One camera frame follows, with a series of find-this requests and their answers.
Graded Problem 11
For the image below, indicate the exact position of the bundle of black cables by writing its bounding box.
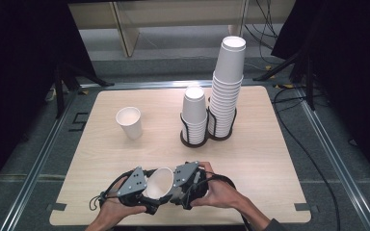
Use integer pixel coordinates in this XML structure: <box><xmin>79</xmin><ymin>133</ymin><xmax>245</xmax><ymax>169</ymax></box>
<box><xmin>244</xmin><ymin>0</ymin><xmax>281</xmax><ymax>65</ymax></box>

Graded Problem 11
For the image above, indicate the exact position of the tall stack of white cups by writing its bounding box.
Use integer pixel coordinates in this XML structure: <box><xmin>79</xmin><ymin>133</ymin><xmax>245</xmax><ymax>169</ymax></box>
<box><xmin>207</xmin><ymin>35</ymin><xmax>248</xmax><ymax>139</ymax></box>

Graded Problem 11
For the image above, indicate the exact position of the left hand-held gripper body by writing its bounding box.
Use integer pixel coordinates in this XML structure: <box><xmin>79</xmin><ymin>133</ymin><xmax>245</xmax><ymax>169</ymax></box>
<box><xmin>117</xmin><ymin>166</ymin><xmax>152</xmax><ymax>208</ymax></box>

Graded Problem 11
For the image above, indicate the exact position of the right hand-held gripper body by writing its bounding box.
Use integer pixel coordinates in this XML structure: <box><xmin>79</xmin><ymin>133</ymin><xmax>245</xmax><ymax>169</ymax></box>
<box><xmin>172</xmin><ymin>161</ymin><xmax>210</xmax><ymax>210</ymax></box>

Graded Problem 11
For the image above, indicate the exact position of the black metal stand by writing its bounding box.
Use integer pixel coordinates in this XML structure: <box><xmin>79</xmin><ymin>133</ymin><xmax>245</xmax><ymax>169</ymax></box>
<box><xmin>252</xmin><ymin>47</ymin><xmax>317</xmax><ymax>112</ymax></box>
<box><xmin>53</xmin><ymin>62</ymin><xmax>115</xmax><ymax>119</ymax></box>

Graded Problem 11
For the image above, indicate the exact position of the person's left hand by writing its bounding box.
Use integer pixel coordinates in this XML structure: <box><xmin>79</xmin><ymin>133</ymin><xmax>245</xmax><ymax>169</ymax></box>
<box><xmin>91</xmin><ymin>177</ymin><xmax>147</xmax><ymax>227</ymax></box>

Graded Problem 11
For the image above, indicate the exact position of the short stack of white cups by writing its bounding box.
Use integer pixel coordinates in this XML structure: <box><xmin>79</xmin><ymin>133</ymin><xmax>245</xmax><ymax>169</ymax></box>
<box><xmin>180</xmin><ymin>85</ymin><xmax>209</xmax><ymax>146</ymax></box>

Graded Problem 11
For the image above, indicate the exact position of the aluminium floor rail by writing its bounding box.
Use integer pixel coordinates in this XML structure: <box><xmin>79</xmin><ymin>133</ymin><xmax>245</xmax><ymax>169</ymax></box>
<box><xmin>0</xmin><ymin>90</ymin><xmax>80</xmax><ymax>231</ymax></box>
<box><xmin>80</xmin><ymin>80</ymin><xmax>254</xmax><ymax>91</ymax></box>
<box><xmin>295</xmin><ymin>86</ymin><xmax>370</xmax><ymax>231</ymax></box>

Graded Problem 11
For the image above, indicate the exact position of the left hand-held gripper black cable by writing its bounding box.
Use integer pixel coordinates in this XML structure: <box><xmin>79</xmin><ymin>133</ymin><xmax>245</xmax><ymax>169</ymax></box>
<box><xmin>89</xmin><ymin>168</ymin><xmax>136</xmax><ymax>212</ymax></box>

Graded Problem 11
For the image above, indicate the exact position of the hand-held gripper black cable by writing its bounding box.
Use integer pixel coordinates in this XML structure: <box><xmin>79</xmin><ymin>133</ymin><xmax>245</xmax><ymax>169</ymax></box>
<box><xmin>205</xmin><ymin>171</ymin><xmax>238</xmax><ymax>192</ymax></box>
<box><xmin>89</xmin><ymin>168</ymin><xmax>136</xmax><ymax>212</ymax></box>

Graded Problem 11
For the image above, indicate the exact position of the black tape floor mark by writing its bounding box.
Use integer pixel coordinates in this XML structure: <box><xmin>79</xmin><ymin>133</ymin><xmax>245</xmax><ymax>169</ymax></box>
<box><xmin>68</xmin><ymin>112</ymin><xmax>90</xmax><ymax>133</ymax></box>

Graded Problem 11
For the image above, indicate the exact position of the black tape strip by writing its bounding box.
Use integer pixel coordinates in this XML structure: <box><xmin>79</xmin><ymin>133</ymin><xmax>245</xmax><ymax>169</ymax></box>
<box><xmin>45</xmin><ymin>202</ymin><xmax>67</xmax><ymax>213</ymax></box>
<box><xmin>294</xmin><ymin>202</ymin><xmax>320</xmax><ymax>213</ymax></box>

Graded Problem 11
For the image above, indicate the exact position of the beige wooden shelf unit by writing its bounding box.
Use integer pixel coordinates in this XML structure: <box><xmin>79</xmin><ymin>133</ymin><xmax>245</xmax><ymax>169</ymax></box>
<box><xmin>67</xmin><ymin>0</ymin><xmax>250</xmax><ymax>59</ymax></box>

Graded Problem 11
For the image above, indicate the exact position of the black double cup holder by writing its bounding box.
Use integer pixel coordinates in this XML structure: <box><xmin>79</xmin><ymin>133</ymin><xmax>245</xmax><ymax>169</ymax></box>
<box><xmin>179</xmin><ymin>96</ymin><xmax>238</xmax><ymax>149</ymax></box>

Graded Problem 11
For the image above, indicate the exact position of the white paper cup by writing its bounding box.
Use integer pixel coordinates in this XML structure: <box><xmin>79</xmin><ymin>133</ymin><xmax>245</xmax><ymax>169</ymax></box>
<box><xmin>115</xmin><ymin>106</ymin><xmax>144</xmax><ymax>141</ymax></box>
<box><xmin>144</xmin><ymin>167</ymin><xmax>176</xmax><ymax>200</ymax></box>

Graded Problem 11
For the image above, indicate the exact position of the person's right hand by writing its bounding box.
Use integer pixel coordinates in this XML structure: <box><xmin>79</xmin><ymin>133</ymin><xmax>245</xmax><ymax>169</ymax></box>
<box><xmin>189</xmin><ymin>161</ymin><xmax>249</xmax><ymax>210</ymax></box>

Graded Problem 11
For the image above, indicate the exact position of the right hand-held gripper black cable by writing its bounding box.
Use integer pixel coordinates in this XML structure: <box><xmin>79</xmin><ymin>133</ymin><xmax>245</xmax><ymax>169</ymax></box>
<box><xmin>205</xmin><ymin>171</ymin><xmax>238</xmax><ymax>192</ymax></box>

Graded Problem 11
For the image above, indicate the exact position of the black curtain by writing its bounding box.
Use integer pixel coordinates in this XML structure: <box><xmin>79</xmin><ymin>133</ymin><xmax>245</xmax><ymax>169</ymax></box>
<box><xmin>0</xmin><ymin>0</ymin><xmax>98</xmax><ymax>200</ymax></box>
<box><xmin>271</xmin><ymin>0</ymin><xmax>370</xmax><ymax>181</ymax></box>

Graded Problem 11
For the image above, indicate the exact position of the long black floor cable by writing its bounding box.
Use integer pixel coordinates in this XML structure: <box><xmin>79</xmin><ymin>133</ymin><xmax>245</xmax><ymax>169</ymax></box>
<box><xmin>272</xmin><ymin>86</ymin><xmax>341</xmax><ymax>231</ymax></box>

